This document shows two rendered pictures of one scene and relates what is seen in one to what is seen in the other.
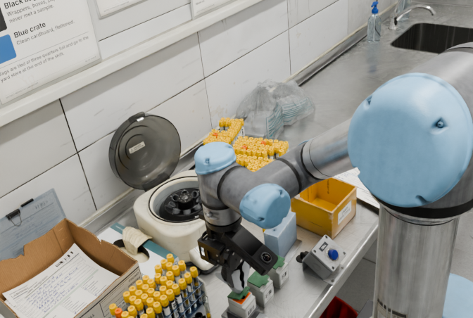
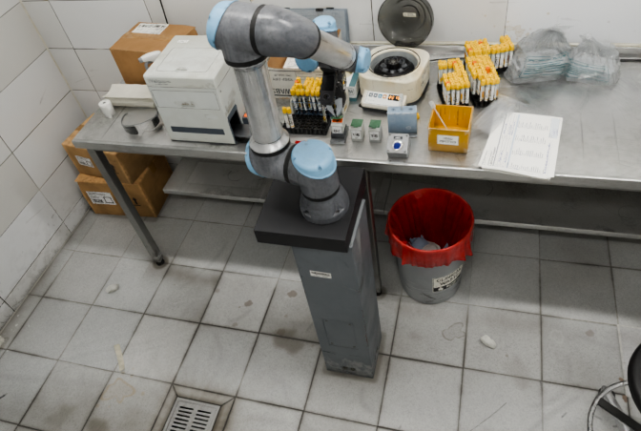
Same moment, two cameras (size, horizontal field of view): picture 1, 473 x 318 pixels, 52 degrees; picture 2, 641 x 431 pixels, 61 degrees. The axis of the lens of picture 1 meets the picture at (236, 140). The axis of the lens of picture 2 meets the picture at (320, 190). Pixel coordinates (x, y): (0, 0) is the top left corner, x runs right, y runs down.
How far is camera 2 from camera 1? 142 cm
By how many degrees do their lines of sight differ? 56
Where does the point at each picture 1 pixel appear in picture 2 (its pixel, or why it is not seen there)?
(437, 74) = (232, 5)
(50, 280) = not seen: hidden behind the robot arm
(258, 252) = (325, 92)
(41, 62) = not seen: outside the picture
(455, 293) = (313, 152)
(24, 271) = not seen: hidden behind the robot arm
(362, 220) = (462, 158)
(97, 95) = not seen: outside the picture
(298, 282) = (380, 147)
